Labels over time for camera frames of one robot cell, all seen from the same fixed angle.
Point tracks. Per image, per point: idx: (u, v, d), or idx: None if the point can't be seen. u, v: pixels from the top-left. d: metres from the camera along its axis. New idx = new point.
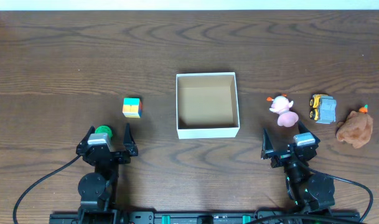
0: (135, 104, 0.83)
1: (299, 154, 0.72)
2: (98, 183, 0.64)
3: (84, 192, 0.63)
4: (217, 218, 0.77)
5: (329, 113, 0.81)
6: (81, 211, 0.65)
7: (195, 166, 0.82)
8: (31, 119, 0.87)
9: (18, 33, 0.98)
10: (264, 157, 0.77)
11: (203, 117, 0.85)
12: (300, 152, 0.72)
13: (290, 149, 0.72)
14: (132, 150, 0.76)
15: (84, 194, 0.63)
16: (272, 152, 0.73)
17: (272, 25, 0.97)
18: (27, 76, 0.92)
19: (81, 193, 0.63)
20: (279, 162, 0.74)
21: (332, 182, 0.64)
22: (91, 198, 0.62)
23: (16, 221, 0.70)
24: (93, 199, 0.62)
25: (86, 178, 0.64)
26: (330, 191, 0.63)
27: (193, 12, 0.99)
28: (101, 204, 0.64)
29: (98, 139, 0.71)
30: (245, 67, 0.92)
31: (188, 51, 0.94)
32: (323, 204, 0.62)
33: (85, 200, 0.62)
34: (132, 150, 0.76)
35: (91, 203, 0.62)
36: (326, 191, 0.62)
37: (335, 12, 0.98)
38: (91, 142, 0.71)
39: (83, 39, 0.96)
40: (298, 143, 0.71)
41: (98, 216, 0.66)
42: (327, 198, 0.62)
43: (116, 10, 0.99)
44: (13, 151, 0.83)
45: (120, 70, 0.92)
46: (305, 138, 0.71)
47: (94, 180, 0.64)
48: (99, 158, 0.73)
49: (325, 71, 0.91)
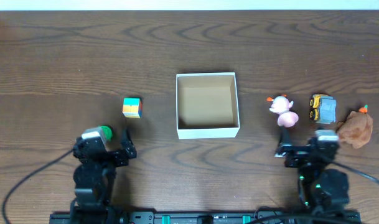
0: (135, 104, 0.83)
1: (321, 150, 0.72)
2: (96, 171, 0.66)
3: (79, 181, 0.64)
4: (217, 218, 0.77)
5: (328, 113, 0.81)
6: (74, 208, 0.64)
7: (195, 166, 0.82)
8: (31, 119, 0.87)
9: (19, 32, 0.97)
10: (279, 152, 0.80)
11: (204, 117, 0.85)
12: (321, 150, 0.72)
13: (310, 142, 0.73)
14: (131, 151, 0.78)
15: (79, 182, 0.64)
16: (289, 146, 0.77)
17: (272, 25, 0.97)
18: (27, 76, 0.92)
19: (76, 182, 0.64)
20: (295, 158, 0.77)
21: (345, 178, 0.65)
22: (86, 186, 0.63)
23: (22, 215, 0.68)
24: (88, 186, 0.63)
25: (82, 168, 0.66)
26: (343, 188, 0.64)
27: (193, 12, 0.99)
28: (96, 196, 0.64)
29: (92, 136, 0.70)
30: (245, 67, 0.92)
31: (188, 51, 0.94)
32: (336, 201, 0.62)
33: (79, 188, 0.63)
34: (131, 151, 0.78)
35: (86, 191, 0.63)
36: (338, 188, 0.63)
37: (335, 12, 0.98)
38: (85, 137, 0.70)
39: (84, 39, 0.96)
40: (319, 137, 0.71)
41: (90, 213, 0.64)
42: (340, 195, 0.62)
43: (116, 10, 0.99)
44: (14, 150, 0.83)
45: (120, 70, 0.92)
46: (327, 133, 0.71)
47: (91, 168, 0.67)
48: (92, 155, 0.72)
49: (325, 71, 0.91)
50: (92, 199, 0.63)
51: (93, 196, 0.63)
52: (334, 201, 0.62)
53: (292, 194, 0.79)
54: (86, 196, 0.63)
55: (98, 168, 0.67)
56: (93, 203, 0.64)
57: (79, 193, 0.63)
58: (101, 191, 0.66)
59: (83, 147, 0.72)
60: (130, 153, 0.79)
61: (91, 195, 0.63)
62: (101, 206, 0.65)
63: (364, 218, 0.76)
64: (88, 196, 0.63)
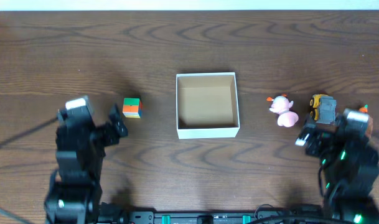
0: (135, 104, 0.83)
1: (346, 132, 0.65)
2: (81, 135, 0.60)
3: (63, 144, 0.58)
4: (217, 218, 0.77)
5: (329, 113, 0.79)
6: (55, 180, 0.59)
7: (195, 166, 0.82)
8: (31, 119, 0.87)
9: (19, 32, 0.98)
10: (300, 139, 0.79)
11: (203, 117, 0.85)
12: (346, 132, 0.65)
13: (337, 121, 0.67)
14: (121, 127, 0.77)
15: (63, 145, 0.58)
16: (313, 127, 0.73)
17: (272, 25, 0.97)
18: (27, 76, 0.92)
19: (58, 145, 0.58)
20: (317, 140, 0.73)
21: (378, 159, 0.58)
22: (69, 150, 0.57)
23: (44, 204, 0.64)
24: (72, 151, 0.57)
25: (68, 131, 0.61)
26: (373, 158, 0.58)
27: (193, 12, 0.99)
28: (80, 164, 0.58)
29: (76, 107, 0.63)
30: (245, 67, 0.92)
31: (188, 51, 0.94)
32: (366, 170, 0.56)
33: (61, 151, 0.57)
34: (122, 128, 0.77)
35: (68, 155, 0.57)
36: (367, 157, 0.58)
37: (335, 12, 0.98)
38: (70, 108, 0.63)
39: (84, 40, 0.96)
40: (347, 114, 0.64)
41: (73, 186, 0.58)
42: (371, 165, 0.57)
43: (116, 10, 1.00)
44: (14, 150, 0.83)
45: (120, 70, 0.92)
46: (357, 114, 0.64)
47: (77, 131, 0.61)
48: None
49: (325, 71, 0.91)
50: (76, 167, 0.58)
51: (77, 164, 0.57)
52: (361, 173, 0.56)
53: (292, 194, 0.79)
54: (69, 163, 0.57)
55: (84, 133, 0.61)
56: (76, 171, 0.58)
57: (60, 157, 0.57)
58: (86, 162, 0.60)
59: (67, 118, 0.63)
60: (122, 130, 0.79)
61: (74, 159, 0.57)
62: (86, 178, 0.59)
63: None
64: (71, 161, 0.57)
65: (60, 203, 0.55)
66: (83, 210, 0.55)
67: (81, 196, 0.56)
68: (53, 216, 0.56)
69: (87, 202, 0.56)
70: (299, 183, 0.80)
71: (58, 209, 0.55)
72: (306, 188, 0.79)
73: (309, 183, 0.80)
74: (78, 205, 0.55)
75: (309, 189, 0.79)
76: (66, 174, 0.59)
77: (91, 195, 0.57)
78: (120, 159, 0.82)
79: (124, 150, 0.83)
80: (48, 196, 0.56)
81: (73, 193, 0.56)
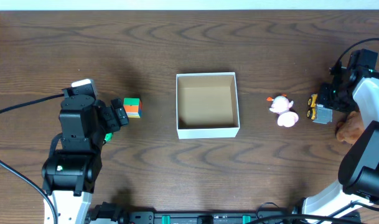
0: (135, 104, 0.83)
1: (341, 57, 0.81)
2: (86, 101, 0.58)
3: (68, 105, 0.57)
4: (217, 218, 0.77)
5: (325, 112, 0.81)
6: (53, 144, 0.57)
7: (195, 166, 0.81)
8: (30, 119, 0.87)
9: (18, 32, 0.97)
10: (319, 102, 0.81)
11: (204, 117, 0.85)
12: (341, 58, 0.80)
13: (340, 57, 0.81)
14: (122, 114, 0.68)
15: (67, 107, 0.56)
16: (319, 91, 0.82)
17: (272, 25, 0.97)
18: (27, 76, 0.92)
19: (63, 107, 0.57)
20: (328, 93, 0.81)
21: (364, 53, 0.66)
22: (73, 111, 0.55)
23: (33, 183, 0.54)
24: (77, 112, 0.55)
25: (73, 97, 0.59)
26: (361, 53, 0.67)
27: (193, 12, 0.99)
28: (84, 129, 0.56)
29: (82, 86, 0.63)
30: (245, 67, 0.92)
31: (188, 51, 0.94)
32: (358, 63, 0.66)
33: (65, 113, 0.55)
34: (122, 114, 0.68)
35: (72, 117, 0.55)
36: (359, 55, 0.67)
37: (334, 12, 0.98)
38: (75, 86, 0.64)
39: (83, 39, 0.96)
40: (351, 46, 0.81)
41: (73, 154, 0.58)
42: (360, 56, 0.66)
43: (116, 9, 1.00)
44: (13, 151, 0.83)
45: (120, 70, 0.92)
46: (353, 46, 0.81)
47: (86, 96, 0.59)
48: None
49: (325, 70, 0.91)
50: (79, 131, 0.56)
51: (79, 129, 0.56)
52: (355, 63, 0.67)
53: (292, 194, 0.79)
54: (71, 126, 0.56)
55: (91, 99, 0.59)
56: (78, 136, 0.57)
57: (63, 120, 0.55)
58: (90, 128, 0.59)
59: (73, 93, 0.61)
60: (123, 117, 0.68)
61: (77, 123, 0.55)
62: (87, 146, 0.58)
63: (364, 218, 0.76)
64: (74, 124, 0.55)
65: (59, 168, 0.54)
66: (82, 177, 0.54)
67: (81, 163, 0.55)
68: (51, 180, 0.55)
69: (86, 170, 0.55)
70: (299, 183, 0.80)
71: (57, 173, 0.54)
72: (306, 188, 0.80)
73: (309, 183, 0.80)
74: (77, 172, 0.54)
75: (309, 189, 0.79)
76: (67, 140, 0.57)
77: (91, 163, 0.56)
78: (120, 159, 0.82)
79: (124, 150, 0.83)
80: (47, 160, 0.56)
81: (72, 161, 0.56)
